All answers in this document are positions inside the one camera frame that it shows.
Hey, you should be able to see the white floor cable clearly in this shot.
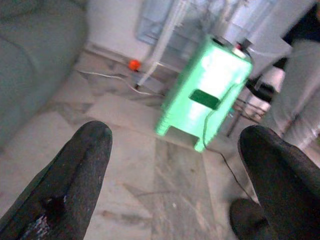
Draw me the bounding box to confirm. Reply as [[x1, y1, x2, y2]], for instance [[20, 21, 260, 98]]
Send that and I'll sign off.
[[76, 69, 166, 98]]

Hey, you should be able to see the small orange ball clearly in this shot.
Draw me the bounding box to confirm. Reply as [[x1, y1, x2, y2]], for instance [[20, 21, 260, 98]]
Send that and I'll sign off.
[[128, 59, 142, 72]]

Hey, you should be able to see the white metal rack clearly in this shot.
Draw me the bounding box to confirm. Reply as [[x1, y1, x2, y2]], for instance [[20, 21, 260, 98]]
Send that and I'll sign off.
[[136, 0, 276, 89]]

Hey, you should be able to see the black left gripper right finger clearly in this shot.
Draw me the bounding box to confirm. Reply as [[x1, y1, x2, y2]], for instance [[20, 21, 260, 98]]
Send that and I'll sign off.
[[229, 124, 320, 240]]

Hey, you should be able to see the thin black floor cable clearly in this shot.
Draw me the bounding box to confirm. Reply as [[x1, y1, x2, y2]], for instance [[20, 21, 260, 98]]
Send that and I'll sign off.
[[202, 82, 252, 200]]

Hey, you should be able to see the black and white appliance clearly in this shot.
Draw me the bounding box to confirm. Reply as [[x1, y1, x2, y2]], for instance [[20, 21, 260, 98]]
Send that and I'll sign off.
[[246, 66, 287, 119]]

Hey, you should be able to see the grey-green leather sofa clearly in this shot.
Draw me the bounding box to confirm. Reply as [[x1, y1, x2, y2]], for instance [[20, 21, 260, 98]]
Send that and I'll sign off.
[[0, 0, 89, 152]]

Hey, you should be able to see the green plastic stool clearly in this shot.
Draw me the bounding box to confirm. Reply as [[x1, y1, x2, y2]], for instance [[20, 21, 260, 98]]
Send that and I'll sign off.
[[153, 34, 254, 154]]

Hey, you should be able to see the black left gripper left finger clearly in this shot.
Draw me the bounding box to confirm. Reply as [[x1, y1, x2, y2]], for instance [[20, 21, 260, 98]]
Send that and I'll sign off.
[[0, 120, 113, 240]]

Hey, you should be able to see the person in light trousers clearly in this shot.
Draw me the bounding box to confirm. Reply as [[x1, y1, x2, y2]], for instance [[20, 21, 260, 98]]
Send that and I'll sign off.
[[269, 0, 320, 149]]

